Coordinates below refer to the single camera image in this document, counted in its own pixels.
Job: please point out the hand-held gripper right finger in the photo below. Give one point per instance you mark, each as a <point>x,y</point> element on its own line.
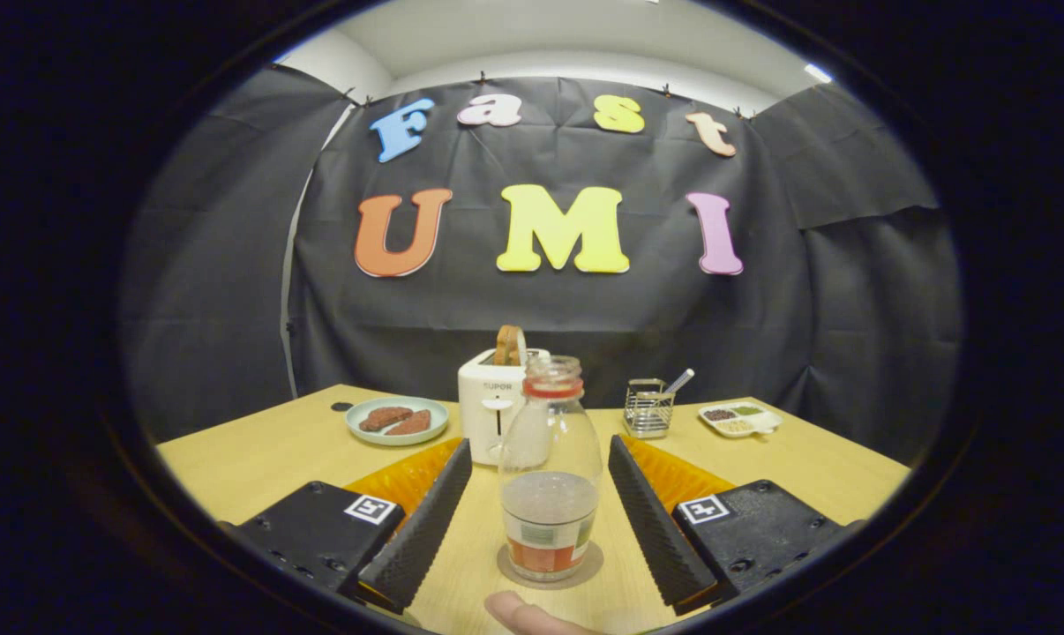
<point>660,529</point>

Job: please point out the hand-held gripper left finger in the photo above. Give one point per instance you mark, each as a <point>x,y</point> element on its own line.
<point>422,529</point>

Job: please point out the round brown coaster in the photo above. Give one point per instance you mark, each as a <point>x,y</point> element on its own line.
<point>594,564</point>

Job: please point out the clear juice bottle red label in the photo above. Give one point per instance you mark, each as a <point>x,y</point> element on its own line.
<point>550,503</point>

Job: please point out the brown meat piece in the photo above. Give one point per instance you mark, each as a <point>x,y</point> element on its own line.
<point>413,425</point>
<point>384,417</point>

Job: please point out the pale green plate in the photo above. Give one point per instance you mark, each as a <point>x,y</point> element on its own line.
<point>360,430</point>

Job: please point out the white toaster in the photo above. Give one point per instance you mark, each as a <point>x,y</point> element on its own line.
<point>483,414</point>

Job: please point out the white divided condiment dish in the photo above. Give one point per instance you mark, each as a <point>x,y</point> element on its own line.
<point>761,423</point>

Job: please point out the wooden table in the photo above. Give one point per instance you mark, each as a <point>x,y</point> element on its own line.
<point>258,450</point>

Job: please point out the toast slice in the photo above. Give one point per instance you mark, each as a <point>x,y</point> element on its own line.
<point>507,346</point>

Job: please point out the black backdrop cloth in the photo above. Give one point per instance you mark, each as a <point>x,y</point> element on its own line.
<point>541,309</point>

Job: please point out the small ceiling light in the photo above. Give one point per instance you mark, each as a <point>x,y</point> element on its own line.
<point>819,73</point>

